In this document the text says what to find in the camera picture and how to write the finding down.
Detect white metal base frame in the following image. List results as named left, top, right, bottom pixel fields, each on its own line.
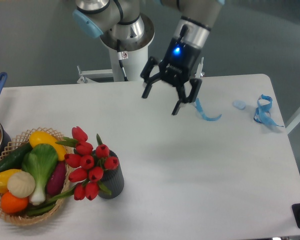
left=76, top=57, right=205, bottom=84

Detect dark grey ribbed vase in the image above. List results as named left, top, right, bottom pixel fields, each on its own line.
left=97, top=160, right=125, bottom=199

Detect white steamed bun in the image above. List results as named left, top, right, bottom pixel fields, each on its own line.
left=7, top=171, right=36, bottom=198

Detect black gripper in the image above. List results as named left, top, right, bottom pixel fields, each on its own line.
left=140, top=37, right=202, bottom=116

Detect red tulip bouquet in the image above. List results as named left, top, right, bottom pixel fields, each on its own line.
left=52, top=126, right=119, bottom=201

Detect yellow bell pepper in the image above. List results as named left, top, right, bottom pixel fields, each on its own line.
left=0, top=169, right=22, bottom=194

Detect green pea pods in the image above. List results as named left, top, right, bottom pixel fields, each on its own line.
left=25, top=198, right=58, bottom=217

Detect green cucumber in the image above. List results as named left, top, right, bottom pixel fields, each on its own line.
left=0, top=142, right=32, bottom=173

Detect orange fruit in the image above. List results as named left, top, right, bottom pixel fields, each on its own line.
left=0, top=191, right=29, bottom=214

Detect purple sweet potato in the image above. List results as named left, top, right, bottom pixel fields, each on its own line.
left=46, top=161, right=67, bottom=196

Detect tangled blue tape strip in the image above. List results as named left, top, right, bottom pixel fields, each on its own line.
left=253, top=94, right=284, bottom=127

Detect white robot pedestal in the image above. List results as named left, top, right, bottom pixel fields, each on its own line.
left=99, top=13, right=156, bottom=82

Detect yellow squash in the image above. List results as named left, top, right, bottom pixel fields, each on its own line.
left=29, top=131, right=67, bottom=161

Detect woven wicker basket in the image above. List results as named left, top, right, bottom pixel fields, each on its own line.
left=0, top=127, right=66, bottom=226

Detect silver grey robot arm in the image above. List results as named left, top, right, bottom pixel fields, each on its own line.
left=72, top=0, right=225, bottom=115

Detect green bok choy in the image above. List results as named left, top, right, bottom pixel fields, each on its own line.
left=21, top=143, right=58, bottom=206

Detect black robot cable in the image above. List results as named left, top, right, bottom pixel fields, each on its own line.
left=116, top=39, right=129, bottom=82

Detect curved blue tape strip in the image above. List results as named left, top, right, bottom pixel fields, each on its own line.
left=194, top=98, right=222, bottom=122

